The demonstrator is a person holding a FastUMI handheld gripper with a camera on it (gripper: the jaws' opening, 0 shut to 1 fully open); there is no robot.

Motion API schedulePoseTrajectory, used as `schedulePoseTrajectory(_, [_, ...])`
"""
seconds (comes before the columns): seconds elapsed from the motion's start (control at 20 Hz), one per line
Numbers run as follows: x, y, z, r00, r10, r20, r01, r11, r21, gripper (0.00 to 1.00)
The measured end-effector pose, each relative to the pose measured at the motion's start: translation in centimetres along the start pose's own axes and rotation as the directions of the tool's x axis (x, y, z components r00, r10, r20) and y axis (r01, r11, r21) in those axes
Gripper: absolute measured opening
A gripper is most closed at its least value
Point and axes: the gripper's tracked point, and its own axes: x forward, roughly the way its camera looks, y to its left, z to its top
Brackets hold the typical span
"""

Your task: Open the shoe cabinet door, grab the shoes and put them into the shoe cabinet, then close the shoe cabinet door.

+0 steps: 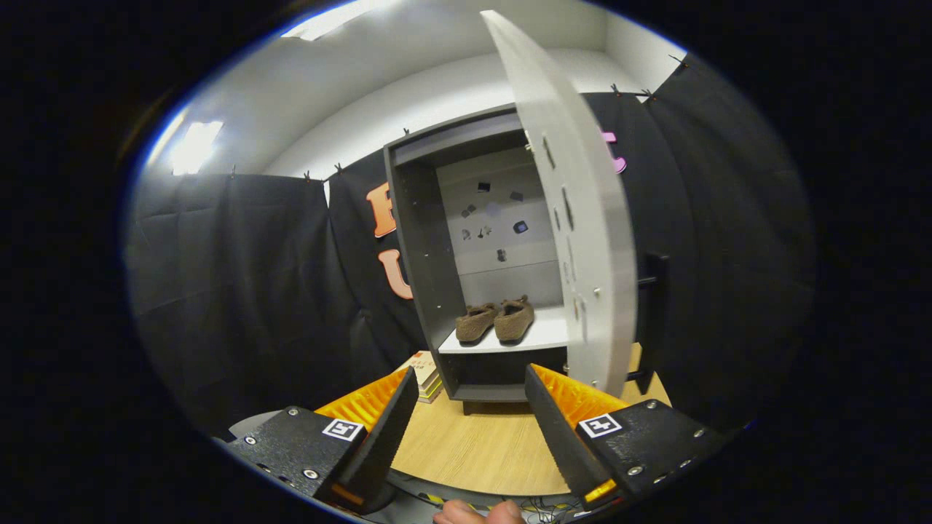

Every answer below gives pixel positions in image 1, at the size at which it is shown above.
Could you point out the black backdrop cloth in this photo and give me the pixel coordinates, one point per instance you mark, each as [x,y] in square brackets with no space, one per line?
[240,291]

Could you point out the beige shoe cabinet door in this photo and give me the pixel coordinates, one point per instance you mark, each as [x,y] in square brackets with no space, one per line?
[590,218]

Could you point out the dark grey shoe cabinet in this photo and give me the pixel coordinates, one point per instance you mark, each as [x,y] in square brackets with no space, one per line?
[422,255]

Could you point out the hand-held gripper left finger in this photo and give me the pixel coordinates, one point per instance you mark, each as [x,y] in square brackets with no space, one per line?
[386,444]

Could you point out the white cabinet shelf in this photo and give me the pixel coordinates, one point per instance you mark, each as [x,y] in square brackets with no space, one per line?
[546,335]

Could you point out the tan cover book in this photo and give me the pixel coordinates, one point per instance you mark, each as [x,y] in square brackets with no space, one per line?
[424,362]

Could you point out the ceiling light panel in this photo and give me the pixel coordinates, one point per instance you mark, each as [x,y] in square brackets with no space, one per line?
[196,145]
[335,18]

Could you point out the row of black cloth clips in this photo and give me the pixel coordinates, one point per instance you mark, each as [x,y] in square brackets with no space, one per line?
[306,175]

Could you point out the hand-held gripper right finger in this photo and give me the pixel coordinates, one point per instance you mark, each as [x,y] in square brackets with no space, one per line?
[557,437]

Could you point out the brown fuzzy shoe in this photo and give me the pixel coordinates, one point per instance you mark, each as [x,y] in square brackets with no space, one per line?
[514,324]
[475,326]

